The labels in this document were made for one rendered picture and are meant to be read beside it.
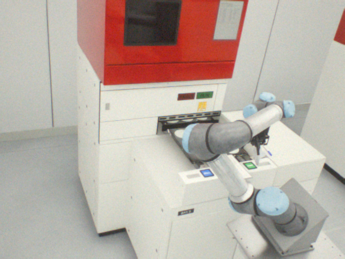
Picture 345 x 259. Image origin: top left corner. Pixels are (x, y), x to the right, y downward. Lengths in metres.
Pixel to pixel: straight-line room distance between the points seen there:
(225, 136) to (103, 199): 1.36
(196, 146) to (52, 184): 2.06
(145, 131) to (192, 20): 0.73
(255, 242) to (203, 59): 1.04
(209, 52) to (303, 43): 2.75
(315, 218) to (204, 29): 1.12
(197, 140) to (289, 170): 0.88
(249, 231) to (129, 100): 0.97
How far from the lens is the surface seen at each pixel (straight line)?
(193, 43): 2.07
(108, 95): 2.07
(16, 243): 2.81
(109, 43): 1.90
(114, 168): 2.35
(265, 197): 1.57
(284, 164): 2.06
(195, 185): 1.77
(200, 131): 1.34
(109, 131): 2.18
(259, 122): 1.42
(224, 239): 2.19
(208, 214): 1.96
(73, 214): 2.95
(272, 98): 1.75
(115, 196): 2.50
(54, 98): 3.68
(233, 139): 1.30
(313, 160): 2.19
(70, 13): 3.42
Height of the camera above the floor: 2.03
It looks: 30 degrees down
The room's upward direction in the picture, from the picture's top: 8 degrees clockwise
